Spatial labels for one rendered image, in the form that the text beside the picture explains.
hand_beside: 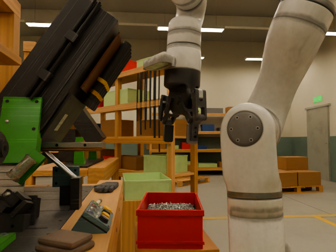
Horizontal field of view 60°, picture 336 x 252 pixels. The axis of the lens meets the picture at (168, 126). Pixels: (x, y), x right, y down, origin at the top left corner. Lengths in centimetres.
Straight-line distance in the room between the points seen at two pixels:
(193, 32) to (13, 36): 143
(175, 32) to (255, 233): 39
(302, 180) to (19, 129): 650
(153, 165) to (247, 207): 322
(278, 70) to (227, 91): 986
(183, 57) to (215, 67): 990
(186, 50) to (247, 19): 837
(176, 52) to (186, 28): 5
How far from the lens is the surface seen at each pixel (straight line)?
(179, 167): 372
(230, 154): 50
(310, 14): 54
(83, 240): 69
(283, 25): 54
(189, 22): 61
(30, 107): 100
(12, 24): 193
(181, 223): 96
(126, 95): 417
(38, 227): 91
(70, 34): 101
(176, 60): 58
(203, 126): 954
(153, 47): 1037
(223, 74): 1049
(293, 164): 737
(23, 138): 97
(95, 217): 81
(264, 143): 49
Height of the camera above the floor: 114
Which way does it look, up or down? 3 degrees up
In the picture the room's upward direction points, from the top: straight up
